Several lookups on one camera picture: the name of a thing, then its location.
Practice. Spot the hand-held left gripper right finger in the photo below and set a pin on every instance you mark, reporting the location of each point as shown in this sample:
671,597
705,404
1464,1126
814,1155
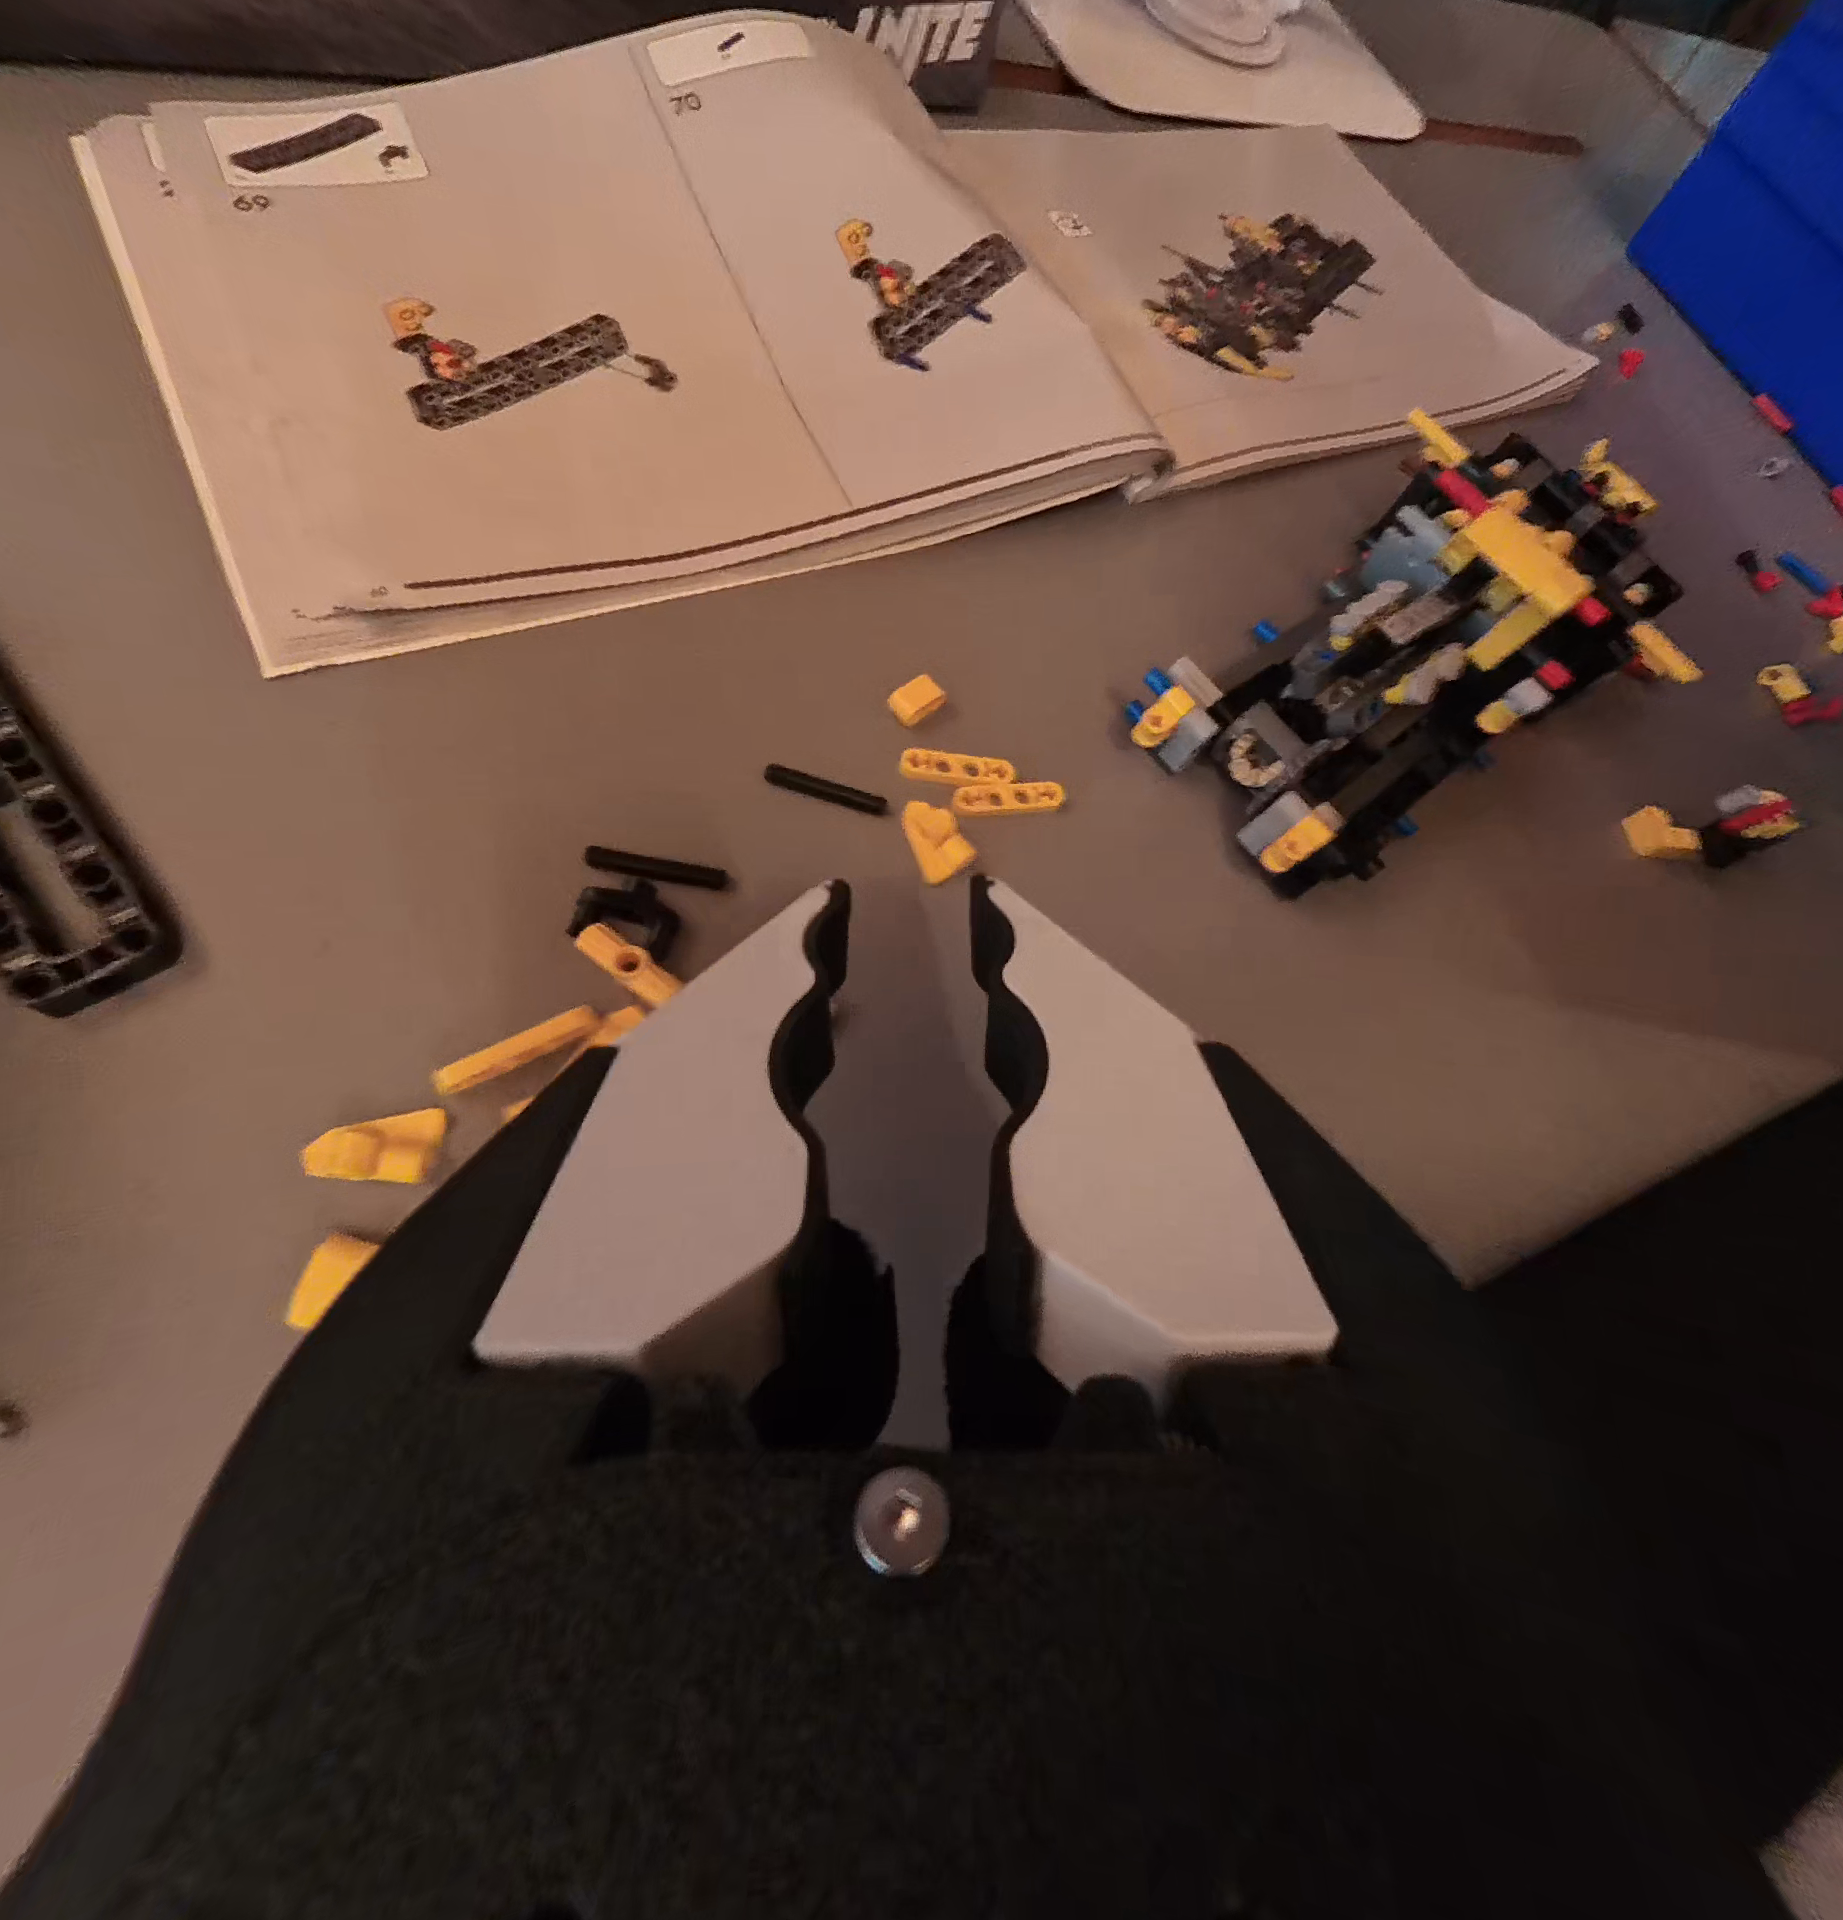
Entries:
1162,1186

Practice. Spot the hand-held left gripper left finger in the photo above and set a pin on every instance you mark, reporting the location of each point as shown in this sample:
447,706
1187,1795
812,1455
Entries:
653,1201

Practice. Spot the small black lego connector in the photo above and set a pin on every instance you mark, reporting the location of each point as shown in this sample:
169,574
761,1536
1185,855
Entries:
622,908

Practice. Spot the lego car model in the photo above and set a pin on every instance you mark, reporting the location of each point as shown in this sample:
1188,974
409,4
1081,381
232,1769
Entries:
1463,660

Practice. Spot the black lego frame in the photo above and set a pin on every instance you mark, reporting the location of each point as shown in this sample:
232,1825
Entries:
53,840

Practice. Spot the black lego axle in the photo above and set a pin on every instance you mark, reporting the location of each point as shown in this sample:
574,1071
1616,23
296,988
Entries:
825,791
657,867

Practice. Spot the loose yellow lego beams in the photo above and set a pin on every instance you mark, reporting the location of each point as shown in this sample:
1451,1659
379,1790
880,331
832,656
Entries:
953,766

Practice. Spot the scattered small lego pieces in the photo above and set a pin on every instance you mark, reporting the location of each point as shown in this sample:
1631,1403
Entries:
1799,570

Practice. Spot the lego instruction booklet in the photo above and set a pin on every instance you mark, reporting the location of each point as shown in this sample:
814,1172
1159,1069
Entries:
637,301

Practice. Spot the lego set box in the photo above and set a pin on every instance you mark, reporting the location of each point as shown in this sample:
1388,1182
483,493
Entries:
922,46

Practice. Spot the blue plastic bin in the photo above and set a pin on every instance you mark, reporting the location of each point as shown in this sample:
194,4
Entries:
1777,270

